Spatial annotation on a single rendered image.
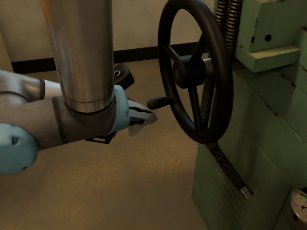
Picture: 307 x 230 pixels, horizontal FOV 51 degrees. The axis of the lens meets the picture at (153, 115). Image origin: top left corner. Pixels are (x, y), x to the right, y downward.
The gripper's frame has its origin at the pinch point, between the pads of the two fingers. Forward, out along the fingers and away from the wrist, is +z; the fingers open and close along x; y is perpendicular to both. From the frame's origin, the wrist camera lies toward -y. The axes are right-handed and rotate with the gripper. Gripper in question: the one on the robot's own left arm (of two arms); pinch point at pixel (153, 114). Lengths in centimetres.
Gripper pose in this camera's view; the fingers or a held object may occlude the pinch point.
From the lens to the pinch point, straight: 71.0
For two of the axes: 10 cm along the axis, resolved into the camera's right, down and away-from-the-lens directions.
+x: 3.3, 6.4, -7.0
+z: 8.1, 1.8, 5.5
